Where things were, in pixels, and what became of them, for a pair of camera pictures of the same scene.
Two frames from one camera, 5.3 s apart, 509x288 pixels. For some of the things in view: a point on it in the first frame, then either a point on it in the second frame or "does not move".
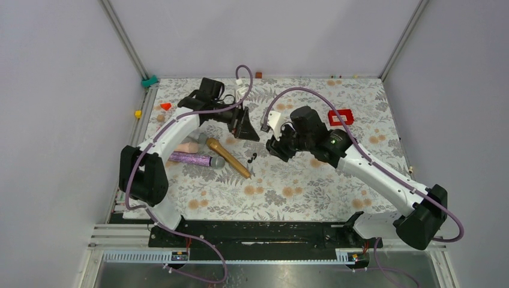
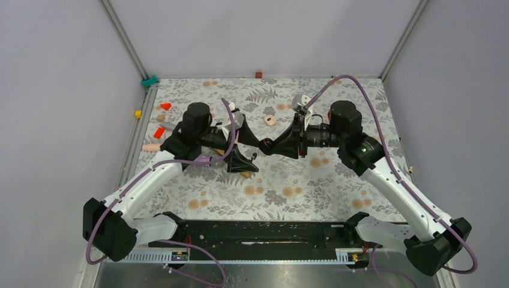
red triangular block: [165, 106] does not move
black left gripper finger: [246, 130] → [237, 163]
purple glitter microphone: [217, 162] does not move
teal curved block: [147, 83] does not move
